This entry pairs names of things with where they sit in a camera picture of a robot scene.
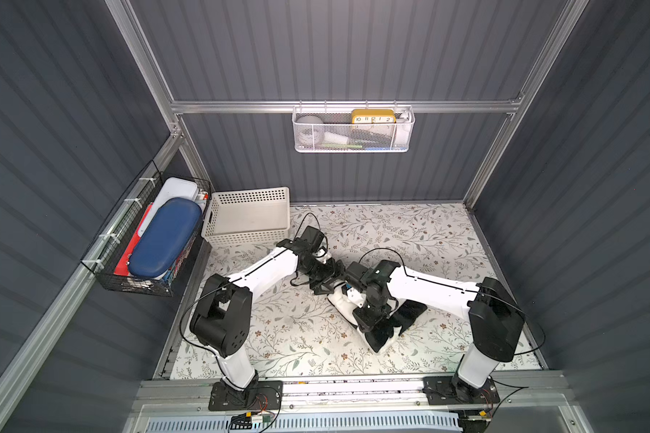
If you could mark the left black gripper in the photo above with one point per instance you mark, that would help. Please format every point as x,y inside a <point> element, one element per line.
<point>328,272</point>

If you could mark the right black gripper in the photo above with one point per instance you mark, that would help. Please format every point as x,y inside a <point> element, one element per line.
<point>377,323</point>

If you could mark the black white checkered pillowcase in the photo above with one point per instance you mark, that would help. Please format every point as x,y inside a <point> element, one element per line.
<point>387,331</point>

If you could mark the white perforated plastic basket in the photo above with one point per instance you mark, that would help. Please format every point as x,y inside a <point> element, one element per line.
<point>247,217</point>

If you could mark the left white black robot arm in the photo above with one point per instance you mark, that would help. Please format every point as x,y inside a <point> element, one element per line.
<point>221,318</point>

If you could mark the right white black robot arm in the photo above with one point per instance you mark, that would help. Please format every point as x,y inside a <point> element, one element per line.
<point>392,295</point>

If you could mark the white tape roll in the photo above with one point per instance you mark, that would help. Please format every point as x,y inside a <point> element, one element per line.
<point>308,131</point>

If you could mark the floral table cloth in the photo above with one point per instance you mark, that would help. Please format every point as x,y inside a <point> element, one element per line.
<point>296,333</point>

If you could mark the blue oval case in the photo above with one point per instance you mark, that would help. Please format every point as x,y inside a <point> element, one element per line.
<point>165,238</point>

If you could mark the yellow clock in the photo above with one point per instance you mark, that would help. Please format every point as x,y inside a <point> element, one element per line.
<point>373,116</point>

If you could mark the white plastic box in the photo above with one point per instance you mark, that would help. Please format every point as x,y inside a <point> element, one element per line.
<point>172,188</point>

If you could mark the red flat folder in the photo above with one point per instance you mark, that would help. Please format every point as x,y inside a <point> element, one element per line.
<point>121,268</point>

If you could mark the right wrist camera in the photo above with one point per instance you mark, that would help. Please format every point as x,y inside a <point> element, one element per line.
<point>358,276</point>

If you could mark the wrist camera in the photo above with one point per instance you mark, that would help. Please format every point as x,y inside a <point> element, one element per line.
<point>358,276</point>
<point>314,240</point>

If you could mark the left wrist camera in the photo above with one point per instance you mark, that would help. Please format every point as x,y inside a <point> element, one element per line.
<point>314,240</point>

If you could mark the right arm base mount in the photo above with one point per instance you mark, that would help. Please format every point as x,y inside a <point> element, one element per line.
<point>451,390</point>

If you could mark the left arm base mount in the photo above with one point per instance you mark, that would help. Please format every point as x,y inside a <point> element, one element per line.
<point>262,395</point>

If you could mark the white wire wall basket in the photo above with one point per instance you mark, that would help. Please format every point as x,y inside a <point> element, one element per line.
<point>341,136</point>

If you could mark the black wire side basket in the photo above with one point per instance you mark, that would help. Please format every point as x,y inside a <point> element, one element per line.
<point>105,252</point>

